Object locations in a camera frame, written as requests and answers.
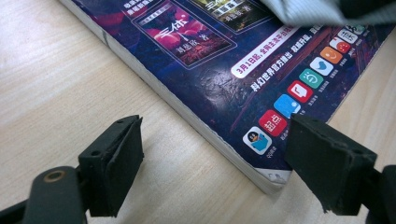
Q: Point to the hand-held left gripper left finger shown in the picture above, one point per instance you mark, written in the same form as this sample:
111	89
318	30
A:
112	168

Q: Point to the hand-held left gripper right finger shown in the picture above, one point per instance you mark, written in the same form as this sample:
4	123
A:
330	165

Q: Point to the dark illustrated magazine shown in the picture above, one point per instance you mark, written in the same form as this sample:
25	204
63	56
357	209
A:
202	77

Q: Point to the light blue cloth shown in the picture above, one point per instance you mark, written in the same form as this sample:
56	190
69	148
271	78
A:
305	12

